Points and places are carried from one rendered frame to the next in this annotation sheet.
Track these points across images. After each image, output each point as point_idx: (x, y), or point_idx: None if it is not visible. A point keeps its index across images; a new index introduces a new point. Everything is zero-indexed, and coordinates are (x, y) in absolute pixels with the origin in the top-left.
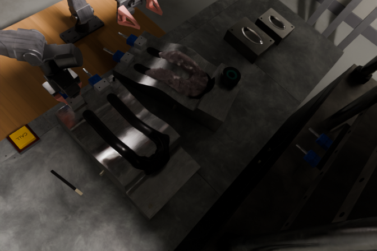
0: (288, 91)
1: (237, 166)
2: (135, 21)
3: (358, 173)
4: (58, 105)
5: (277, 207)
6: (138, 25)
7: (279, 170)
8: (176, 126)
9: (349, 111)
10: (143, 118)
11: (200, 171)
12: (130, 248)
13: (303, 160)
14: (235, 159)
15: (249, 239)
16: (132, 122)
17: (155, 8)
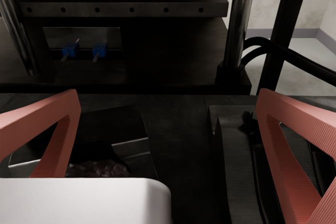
0: (0, 108)
1: (160, 99)
2: (282, 97)
3: None
4: None
5: (163, 68)
6: (268, 89)
7: (126, 79)
8: (182, 177)
9: (23, 29)
10: (249, 193)
11: (202, 119)
12: None
13: (97, 71)
14: (154, 103)
15: (245, 8)
16: (273, 204)
17: (38, 170)
